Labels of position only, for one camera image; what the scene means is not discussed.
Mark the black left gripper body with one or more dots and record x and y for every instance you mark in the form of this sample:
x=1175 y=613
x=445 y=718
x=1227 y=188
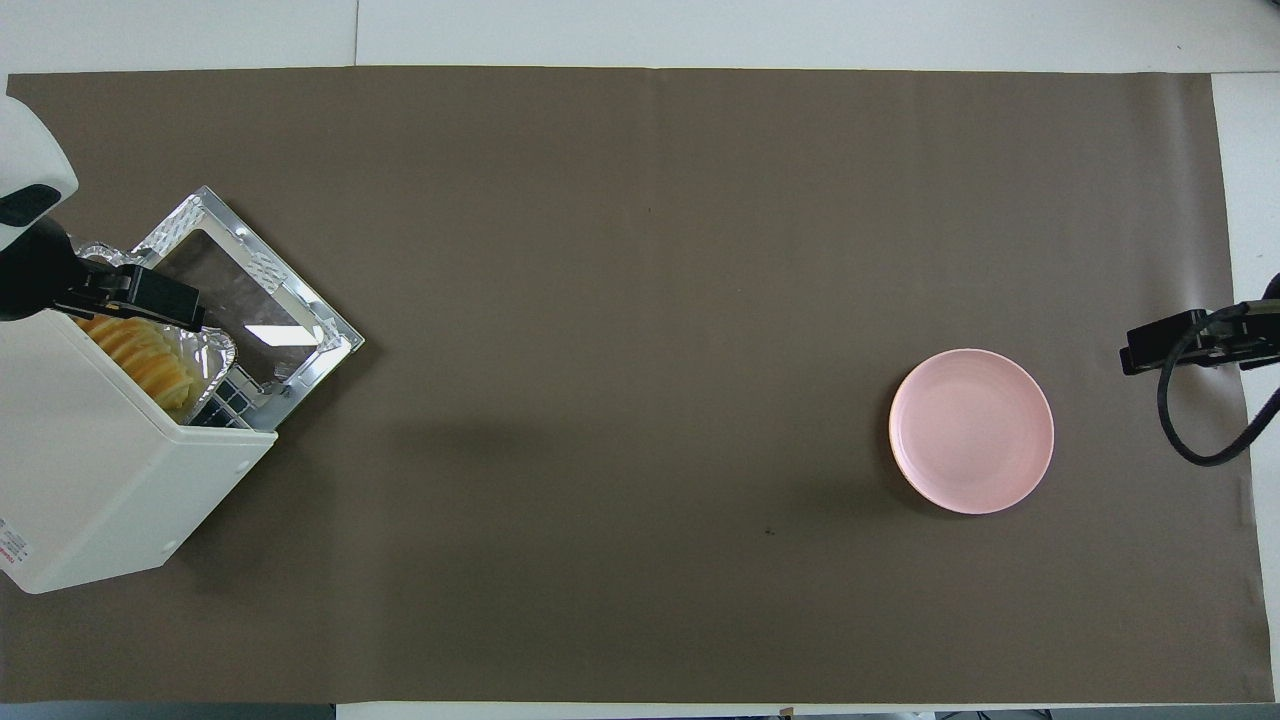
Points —
x=140 y=290

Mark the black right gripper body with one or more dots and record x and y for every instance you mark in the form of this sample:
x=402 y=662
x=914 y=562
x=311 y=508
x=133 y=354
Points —
x=1190 y=340

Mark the aluminium foil tray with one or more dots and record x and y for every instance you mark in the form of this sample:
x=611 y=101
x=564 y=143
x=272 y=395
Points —
x=207 y=352

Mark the yellow ridged bread loaf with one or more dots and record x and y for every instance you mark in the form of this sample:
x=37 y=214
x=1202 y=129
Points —
x=140 y=355

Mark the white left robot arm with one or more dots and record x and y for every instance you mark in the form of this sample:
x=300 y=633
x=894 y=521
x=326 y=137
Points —
x=25 y=140

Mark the white toaster oven body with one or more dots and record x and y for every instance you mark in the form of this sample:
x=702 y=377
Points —
x=90 y=470

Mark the pink round plate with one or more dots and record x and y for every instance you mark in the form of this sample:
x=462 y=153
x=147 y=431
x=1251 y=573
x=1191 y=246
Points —
x=970 y=430

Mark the brown table mat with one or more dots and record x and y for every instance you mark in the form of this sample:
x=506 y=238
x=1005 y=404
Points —
x=640 y=400

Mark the glass oven door, metal frame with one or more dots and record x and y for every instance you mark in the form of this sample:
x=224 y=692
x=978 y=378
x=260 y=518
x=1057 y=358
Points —
x=250 y=300

